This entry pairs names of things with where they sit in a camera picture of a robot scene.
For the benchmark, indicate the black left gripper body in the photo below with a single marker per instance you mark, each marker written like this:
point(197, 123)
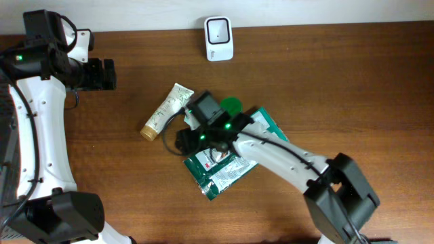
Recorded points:
point(89, 76)

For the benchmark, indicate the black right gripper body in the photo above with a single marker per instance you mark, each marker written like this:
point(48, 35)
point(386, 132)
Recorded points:
point(185, 141)

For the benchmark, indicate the green lid jar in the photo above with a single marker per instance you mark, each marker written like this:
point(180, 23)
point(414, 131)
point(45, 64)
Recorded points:
point(232, 105)

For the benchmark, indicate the green 3M gloves package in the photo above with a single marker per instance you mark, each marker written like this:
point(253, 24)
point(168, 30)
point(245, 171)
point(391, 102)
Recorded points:
point(214, 171)

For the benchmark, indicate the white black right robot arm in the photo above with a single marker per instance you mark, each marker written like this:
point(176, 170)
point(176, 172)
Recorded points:
point(338, 196)

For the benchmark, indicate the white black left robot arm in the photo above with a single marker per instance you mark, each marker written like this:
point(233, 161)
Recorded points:
point(39, 196)

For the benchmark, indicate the white barcode scanner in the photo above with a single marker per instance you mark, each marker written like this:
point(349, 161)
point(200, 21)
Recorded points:
point(218, 38)

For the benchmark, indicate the teal wet wipes pack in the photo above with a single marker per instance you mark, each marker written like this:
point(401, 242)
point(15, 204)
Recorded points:
point(187, 119)

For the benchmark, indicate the white bamboo print tube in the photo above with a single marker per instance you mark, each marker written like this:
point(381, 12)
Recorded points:
point(175, 100)

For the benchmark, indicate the dark grey plastic basket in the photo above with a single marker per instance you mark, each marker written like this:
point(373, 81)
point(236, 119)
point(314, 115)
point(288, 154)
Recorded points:
point(9, 159)

